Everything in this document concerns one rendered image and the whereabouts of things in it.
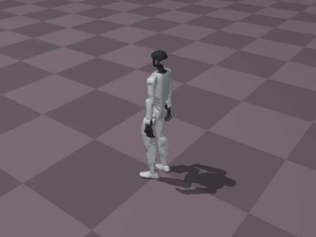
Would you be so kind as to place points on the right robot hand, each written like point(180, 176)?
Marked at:
point(168, 113)

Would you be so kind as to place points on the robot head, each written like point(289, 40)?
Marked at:
point(159, 56)

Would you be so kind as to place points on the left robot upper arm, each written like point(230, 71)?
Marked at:
point(151, 83)

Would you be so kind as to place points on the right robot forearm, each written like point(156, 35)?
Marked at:
point(168, 101)

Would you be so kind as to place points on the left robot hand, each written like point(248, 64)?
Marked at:
point(149, 130)

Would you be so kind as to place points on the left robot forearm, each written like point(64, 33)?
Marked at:
point(149, 113)

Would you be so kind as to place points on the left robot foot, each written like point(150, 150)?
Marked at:
point(148, 175)

